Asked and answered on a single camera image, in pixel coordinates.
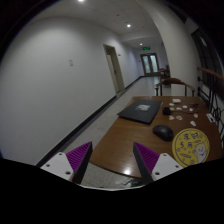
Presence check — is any small black box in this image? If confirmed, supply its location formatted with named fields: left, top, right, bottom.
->
left=162, top=107, right=171, bottom=116

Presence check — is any white card on table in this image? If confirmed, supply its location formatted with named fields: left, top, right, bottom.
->
left=173, top=99, right=181, bottom=103

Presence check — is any wooden door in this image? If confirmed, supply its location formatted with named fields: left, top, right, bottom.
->
left=104, top=44, right=125, bottom=94

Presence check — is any wooden armchair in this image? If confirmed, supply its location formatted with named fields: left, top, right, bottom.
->
left=154, top=77, right=196, bottom=98

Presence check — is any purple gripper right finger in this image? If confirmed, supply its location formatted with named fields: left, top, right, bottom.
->
left=132, top=141, right=184, bottom=186

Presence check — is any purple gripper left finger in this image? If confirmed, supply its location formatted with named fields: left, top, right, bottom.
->
left=40, top=140, right=94, bottom=185

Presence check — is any black laptop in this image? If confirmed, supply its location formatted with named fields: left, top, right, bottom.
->
left=118, top=99, right=162, bottom=124

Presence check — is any yellow round mouse pad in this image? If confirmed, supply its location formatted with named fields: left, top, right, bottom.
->
left=172, top=128, right=210, bottom=167

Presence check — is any wooden stair handrail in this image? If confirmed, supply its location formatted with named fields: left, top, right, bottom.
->
left=197, top=67, right=224, bottom=82

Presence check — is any black computer mouse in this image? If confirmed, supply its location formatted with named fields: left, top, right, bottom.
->
left=153, top=125, right=174, bottom=141

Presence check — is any glass double exit door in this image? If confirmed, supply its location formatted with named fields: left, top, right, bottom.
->
left=141, top=53, right=159, bottom=76

